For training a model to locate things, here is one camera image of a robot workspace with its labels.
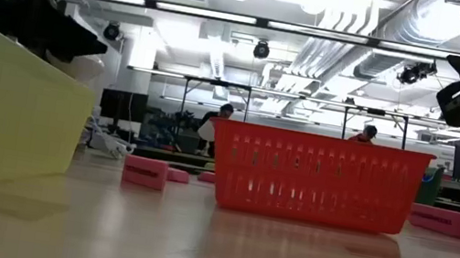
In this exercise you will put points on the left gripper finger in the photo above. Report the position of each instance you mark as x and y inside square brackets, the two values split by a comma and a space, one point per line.
[77, 42]

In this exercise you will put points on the pink rectangular eraser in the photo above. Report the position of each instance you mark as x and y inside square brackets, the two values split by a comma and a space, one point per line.
[441, 228]
[143, 180]
[206, 177]
[178, 176]

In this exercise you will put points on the white dome lamp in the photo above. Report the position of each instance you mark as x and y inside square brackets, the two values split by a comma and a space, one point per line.
[82, 68]

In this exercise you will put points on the black ceiling spotlight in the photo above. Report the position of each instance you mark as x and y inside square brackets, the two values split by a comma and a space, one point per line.
[261, 50]
[414, 74]
[111, 31]

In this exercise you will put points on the green plastic bin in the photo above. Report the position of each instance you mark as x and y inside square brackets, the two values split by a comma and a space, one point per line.
[428, 193]

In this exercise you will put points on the yellow translucent plastic bin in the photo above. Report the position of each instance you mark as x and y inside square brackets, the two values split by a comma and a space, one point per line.
[4, 121]

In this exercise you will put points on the person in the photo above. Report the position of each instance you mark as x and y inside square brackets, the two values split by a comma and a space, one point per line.
[363, 138]
[224, 110]

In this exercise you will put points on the overhead light bar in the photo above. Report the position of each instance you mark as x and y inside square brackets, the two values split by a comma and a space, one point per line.
[206, 13]

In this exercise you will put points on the red slotted plastic basket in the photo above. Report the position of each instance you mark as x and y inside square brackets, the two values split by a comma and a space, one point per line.
[309, 213]

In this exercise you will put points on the black background table frame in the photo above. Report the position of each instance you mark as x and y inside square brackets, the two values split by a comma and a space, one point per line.
[218, 83]

